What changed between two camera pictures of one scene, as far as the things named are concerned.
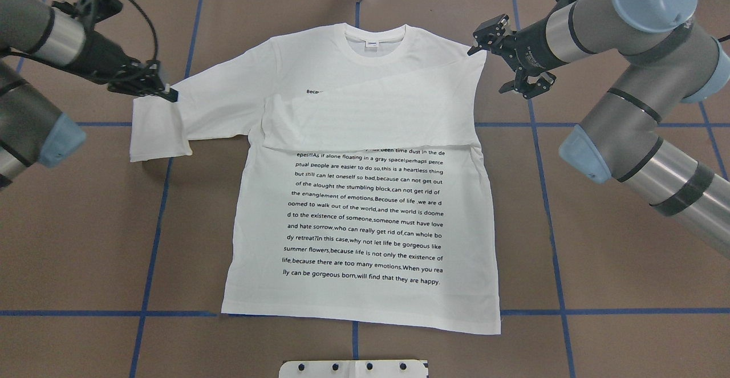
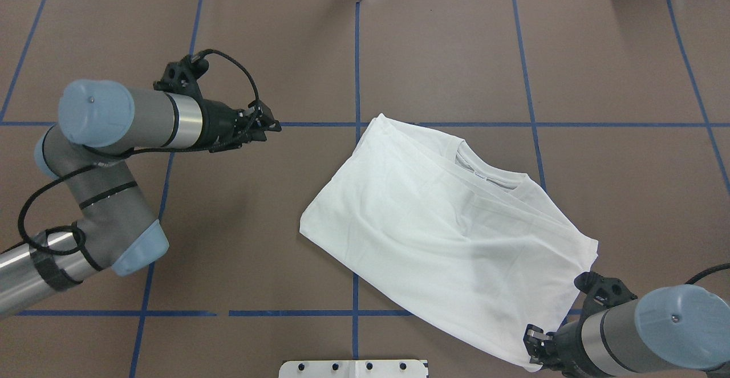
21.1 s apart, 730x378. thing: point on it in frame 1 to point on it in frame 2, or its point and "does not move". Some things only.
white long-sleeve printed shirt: [358, 191] to [487, 255]
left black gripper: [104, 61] to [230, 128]
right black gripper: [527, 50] to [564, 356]
